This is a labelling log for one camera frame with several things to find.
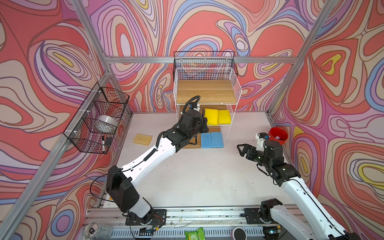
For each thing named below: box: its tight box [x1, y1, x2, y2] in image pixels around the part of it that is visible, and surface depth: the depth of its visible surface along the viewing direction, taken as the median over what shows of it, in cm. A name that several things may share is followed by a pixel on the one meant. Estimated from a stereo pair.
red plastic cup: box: [268, 127, 288, 146], surface depth 93 cm
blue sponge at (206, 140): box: [200, 132, 212, 149], surface depth 101 cm
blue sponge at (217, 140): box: [211, 132, 224, 148], surface depth 103 cm
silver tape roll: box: [93, 115, 118, 134], surface depth 74 cm
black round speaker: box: [232, 227, 247, 240], surface depth 66 cm
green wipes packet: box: [185, 227, 206, 240], surface depth 69 cm
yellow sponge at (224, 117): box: [218, 109, 232, 125], surface depth 81 cm
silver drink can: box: [84, 222, 113, 239], surface depth 61 cm
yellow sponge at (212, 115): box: [204, 108, 219, 126], surface depth 78 cm
